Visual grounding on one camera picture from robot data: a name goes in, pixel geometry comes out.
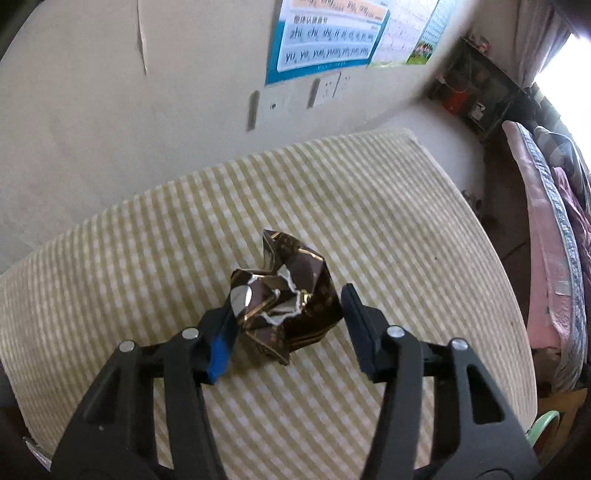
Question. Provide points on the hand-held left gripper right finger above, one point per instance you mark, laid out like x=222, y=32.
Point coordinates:
x=362, y=332

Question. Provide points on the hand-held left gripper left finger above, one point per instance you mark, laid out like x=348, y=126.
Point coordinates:
x=221, y=350

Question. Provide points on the dark brown gold-striped wrapper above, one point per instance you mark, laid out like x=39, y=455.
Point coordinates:
x=304, y=277

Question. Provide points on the red bin with green rim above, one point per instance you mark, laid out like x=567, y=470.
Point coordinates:
x=542, y=424

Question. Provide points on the grey shoe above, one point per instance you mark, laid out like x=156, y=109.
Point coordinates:
x=472, y=201

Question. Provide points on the patchwork bed sheet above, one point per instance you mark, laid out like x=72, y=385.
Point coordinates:
x=549, y=258

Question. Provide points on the purple quilt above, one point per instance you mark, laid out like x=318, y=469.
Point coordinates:
x=577, y=207

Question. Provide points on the red container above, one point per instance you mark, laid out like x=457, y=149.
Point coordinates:
x=455, y=99

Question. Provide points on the blue plaid blanket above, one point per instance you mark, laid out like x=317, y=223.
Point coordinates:
x=561, y=147

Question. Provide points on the dark metal shelf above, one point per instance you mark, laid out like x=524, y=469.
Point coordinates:
x=489, y=87

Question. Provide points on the bright window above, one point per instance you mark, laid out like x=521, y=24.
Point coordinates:
x=572, y=83

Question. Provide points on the pale pink curtain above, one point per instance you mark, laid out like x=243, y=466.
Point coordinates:
x=540, y=37

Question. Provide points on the white wall socket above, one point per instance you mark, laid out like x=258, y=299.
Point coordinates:
x=321, y=92
x=343, y=85

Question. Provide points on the large blue wall chart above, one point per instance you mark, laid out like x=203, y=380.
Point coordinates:
x=323, y=41

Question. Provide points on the green-edged wall poster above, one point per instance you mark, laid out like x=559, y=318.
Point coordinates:
x=431, y=41

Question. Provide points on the pale grid wall poster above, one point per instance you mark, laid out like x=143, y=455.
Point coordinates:
x=406, y=27

